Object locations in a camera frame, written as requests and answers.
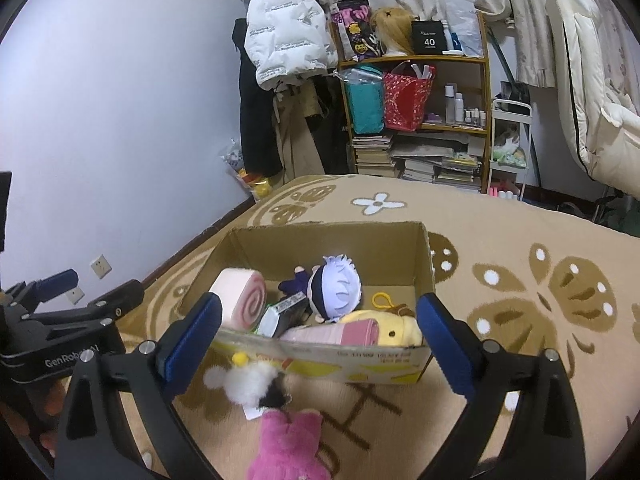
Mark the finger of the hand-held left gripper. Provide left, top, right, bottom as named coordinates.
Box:
left=0, top=269, right=80, bottom=318
left=20, top=280, right=146, bottom=333

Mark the black box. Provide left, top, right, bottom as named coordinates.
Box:
left=411, top=20, right=447, bottom=53

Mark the pale-haired plush doll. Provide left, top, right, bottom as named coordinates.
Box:
left=278, top=254, right=362, bottom=325

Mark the purple printed bag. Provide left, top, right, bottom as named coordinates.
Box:
left=332, top=0, right=382, bottom=58

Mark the clear plastic bag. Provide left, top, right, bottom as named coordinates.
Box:
left=442, top=0, right=483, bottom=57

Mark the white fluffy plush keychain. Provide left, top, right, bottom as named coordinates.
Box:
left=204, top=351, right=292, bottom=421

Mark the white padded quilt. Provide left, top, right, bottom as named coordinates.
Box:
left=545, top=0, right=640, bottom=183

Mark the red patterned bag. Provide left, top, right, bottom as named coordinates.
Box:
left=382, top=61, right=437, bottom=132

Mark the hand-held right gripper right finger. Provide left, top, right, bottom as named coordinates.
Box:
left=416, top=292, right=587, bottom=480

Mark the white trolley cart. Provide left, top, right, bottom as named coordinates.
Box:
left=487, top=99, right=533, bottom=201

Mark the black chair base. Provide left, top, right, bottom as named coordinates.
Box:
left=555, top=182, right=631, bottom=233

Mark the black tissue pack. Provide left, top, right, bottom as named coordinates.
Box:
left=260, top=292, right=308, bottom=338

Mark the blonde wig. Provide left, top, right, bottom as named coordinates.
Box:
left=370, top=7, right=416, bottom=56

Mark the white puffer jacket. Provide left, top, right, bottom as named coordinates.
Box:
left=245, top=0, right=340, bottom=92

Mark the cardboard box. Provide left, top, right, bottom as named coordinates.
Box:
left=179, top=221, right=435, bottom=385

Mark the dark wooden bed frame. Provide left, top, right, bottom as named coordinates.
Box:
left=142, top=195, right=256, bottom=286

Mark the teal bag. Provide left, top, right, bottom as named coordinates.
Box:
left=342, top=67, right=387, bottom=133

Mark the wooden shelf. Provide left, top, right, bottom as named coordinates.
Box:
left=337, top=10, right=493, bottom=195

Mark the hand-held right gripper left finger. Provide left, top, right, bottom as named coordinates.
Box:
left=54, top=291, right=226, bottom=480

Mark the row of cosmetic bottles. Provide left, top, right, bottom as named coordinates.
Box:
left=444, top=84, right=488, bottom=126

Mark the pink swirl roll cushion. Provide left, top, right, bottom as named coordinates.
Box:
left=209, top=267, right=270, bottom=332

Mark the stack of books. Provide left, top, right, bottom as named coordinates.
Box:
left=392, top=137, right=483, bottom=191
left=351, top=132, right=396, bottom=177

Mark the plastic bag with yellow items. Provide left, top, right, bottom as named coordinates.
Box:
left=222, top=140, right=273, bottom=201

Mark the yellow plush toy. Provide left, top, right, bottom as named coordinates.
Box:
left=340, top=291, right=423, bottom=348

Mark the black hanging coat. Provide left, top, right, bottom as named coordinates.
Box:
left=232, top=17, right=283, bottom=176

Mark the beige hanging coat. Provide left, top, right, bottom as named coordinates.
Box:
left=272, top=80, right=326, bottom=181

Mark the pink plush toy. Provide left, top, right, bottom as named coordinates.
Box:
left=247, top=407, right=333, bottom=480

